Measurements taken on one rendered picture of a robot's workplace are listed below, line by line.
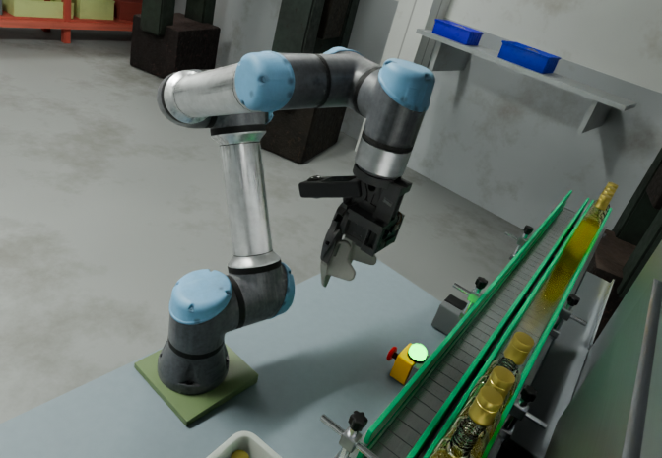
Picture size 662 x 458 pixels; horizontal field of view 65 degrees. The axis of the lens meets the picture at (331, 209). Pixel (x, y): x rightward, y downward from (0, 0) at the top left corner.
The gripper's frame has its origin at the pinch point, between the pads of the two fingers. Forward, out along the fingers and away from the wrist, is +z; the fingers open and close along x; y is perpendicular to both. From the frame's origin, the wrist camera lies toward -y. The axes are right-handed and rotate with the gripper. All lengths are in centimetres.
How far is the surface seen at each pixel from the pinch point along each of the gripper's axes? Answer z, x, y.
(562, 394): 30, 48, 43
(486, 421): 5.1, -3.6, 31.2
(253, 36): 70, 380, -353
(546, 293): 30, 90, 29
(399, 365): 38, 33, 9
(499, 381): 2.1, 1.9, 30.2
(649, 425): -16.9, -17.0, 42.8
